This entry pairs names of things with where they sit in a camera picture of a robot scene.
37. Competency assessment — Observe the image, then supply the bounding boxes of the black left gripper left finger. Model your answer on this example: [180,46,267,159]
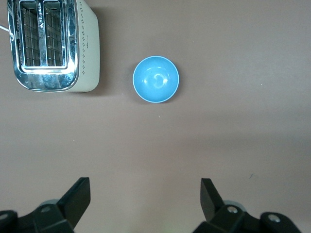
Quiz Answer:
[0,177,91,233]

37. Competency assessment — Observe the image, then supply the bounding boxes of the blue bowl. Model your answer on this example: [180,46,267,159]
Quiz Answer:
[132,55,180,104]

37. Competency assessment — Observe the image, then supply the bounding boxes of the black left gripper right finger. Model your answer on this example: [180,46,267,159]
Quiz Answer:
[193,178,302,233]

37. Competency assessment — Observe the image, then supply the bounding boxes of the cream and chrome toaster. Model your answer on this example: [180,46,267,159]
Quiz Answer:
[6,0,101,93]

